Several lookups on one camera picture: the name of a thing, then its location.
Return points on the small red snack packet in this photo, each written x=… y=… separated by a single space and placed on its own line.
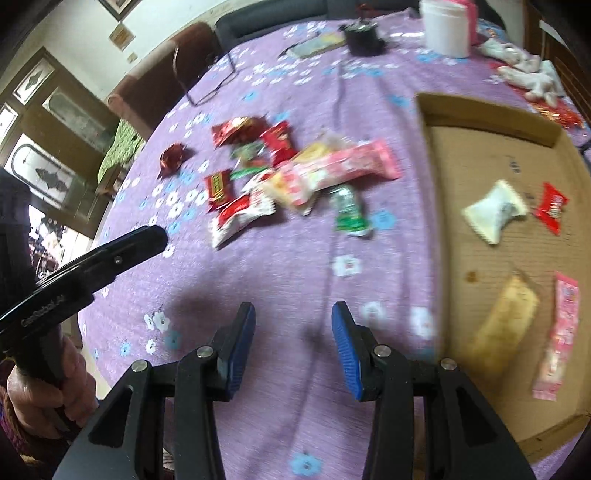
x=551 y=207

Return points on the black cup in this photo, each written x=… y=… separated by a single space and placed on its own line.
x=364 y=39

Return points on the green strip packet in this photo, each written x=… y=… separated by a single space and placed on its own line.
x=247 y=173

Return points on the wall switch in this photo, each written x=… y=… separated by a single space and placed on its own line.
x=132 y=57

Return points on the white plastic jar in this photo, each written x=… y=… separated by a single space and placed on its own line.
x=445 y=27

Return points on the white cloth gloves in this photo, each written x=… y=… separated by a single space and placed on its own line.
x=526 y=67

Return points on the eyeglasses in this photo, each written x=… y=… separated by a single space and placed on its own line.
x=231 y=69

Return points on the green clear snack packet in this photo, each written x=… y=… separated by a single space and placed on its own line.
x=249 y=152

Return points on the green flat packet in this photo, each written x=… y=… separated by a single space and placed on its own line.
x=316 y=45

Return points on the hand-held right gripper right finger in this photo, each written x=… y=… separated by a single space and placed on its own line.
x=345 y=350

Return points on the yellow wall tag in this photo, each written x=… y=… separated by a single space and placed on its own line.
x=122 y=34

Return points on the long pink snack packet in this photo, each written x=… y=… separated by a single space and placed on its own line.
x=344 y=164

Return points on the shallow cardboard box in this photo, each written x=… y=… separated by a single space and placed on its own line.
x=480 y=152

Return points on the red foil candy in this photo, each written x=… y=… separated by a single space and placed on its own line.
x=172 y=157

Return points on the red printed bag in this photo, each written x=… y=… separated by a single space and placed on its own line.
x=561 y=113

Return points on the red white snack packet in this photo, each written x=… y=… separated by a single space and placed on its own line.
x=238 y=218

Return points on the framed picture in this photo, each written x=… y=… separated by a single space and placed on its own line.
x=117 y=7

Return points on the person's left forearm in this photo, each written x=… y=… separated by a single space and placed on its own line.
x=11 y=443

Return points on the pink box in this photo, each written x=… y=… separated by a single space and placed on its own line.
x=472 y=18

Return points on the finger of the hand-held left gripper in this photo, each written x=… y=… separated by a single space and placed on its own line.
x=124 y=251

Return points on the brown chair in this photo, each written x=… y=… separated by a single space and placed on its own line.
x=152 y=78

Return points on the green white snack packet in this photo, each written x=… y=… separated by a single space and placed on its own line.
x=350 y=212

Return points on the purple floral tablecloth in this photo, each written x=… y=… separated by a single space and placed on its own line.
x=295 y=267

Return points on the wooden glass cabinet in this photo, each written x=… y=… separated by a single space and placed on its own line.
x=55 y=138

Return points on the wooden chair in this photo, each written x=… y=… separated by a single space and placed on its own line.
x=554 y=37

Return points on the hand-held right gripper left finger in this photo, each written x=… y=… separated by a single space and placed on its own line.
x=241 y=350

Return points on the red gold foil packet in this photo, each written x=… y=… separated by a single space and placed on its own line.
x=235 y=130

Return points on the green cushion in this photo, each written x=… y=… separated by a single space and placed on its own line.
x=121 y=147

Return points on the person's left hand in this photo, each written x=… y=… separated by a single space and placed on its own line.
x=74 y=397

